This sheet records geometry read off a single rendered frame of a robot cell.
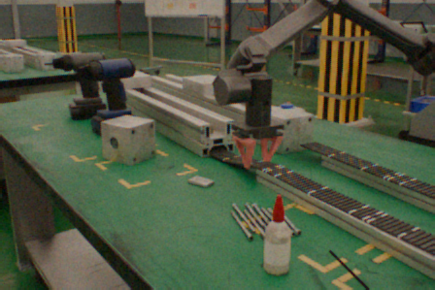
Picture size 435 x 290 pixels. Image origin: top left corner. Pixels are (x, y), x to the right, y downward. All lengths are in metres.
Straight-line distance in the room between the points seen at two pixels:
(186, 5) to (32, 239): 5.44
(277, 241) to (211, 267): 0.11
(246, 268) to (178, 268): 0.10
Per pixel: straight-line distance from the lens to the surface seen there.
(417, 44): 1.45
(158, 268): 0.71
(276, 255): 0.68
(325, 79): 4.53
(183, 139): 1.24
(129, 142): 1.11
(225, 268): 0.71
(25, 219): 2.02
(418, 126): 1.45
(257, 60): 0.98
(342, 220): 0.84
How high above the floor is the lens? 1.16
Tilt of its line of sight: 16 degrees down
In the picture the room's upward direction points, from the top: straight up
